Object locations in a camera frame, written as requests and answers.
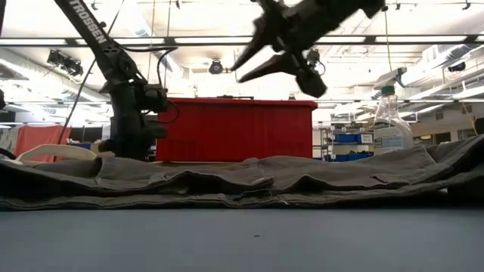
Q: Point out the red plastic laundry basket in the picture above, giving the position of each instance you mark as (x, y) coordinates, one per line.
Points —
(234, 128)

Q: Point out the black studio light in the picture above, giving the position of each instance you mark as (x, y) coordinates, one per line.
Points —
(216, 67)
(457, 67)
(317, 56)
(70, 66)

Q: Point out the orange cloth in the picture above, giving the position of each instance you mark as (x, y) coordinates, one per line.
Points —
(38, 136)

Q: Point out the blue table mat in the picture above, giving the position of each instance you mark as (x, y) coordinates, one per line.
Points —
(227, 242)

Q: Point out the cream canvas tote bag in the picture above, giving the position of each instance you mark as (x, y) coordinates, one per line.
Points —
(56, 150)

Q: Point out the overhead frame bar with lights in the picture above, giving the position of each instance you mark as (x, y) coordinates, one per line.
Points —
(169, 41)

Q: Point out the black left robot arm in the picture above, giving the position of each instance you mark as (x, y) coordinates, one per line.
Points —
(94, 34)

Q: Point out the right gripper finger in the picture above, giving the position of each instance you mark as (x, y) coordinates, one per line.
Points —
(270, 30)
(312, 85)

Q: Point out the blue storage bin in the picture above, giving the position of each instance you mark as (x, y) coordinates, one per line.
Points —
(351, 156)
(81, 145)
(348, 138)

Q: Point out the dark grey garment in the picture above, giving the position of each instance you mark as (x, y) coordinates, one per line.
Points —
(227, 181)

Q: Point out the clear spray bottle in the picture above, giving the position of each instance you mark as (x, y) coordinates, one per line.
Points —
(391, 132)

